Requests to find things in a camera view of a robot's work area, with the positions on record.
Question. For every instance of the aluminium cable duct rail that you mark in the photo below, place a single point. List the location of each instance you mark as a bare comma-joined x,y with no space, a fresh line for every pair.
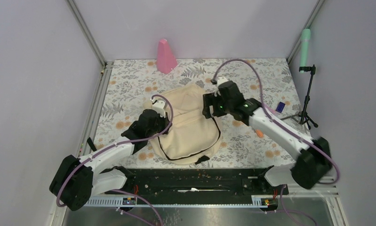
184,201

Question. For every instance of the pink highlighter pen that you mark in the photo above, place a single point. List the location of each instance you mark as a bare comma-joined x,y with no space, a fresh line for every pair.
270,110

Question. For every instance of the black tripod stand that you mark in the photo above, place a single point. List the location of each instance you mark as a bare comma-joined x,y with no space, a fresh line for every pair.
302,116

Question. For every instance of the beige canvas backpack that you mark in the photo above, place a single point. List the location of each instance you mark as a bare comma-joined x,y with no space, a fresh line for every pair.
191,138

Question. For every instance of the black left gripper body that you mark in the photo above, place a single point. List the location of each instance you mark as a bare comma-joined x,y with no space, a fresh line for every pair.
161,123

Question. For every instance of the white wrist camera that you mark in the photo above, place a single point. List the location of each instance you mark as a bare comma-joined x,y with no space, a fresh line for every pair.
159,105
220,82

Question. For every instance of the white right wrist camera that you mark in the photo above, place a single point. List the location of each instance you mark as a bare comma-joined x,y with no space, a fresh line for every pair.
220,82

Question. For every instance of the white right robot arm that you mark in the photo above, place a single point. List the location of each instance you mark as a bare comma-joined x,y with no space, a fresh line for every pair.
312,156

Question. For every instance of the purple toy brick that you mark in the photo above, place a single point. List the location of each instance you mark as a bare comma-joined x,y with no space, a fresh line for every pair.
280,107

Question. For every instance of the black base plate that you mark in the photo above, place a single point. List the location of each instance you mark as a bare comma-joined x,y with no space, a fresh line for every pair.
237,181

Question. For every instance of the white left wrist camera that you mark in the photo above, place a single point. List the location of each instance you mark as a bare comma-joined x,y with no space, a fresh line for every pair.
159,105

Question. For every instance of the orange highlighter pen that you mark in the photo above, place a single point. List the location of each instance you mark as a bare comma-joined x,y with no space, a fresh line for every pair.
259,133

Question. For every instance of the pink cone block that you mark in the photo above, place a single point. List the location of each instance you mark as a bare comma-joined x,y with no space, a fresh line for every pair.
166,60

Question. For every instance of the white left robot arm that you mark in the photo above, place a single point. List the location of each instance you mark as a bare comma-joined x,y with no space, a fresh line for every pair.
77,179

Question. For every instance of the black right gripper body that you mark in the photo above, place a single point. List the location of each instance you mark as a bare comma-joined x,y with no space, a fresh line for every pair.
221,108

